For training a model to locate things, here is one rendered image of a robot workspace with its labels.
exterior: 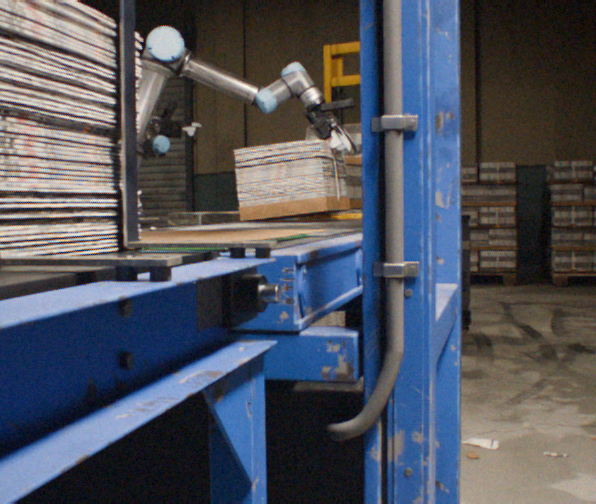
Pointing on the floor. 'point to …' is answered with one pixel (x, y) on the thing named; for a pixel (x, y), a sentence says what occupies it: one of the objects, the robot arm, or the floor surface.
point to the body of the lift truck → (465, 274)
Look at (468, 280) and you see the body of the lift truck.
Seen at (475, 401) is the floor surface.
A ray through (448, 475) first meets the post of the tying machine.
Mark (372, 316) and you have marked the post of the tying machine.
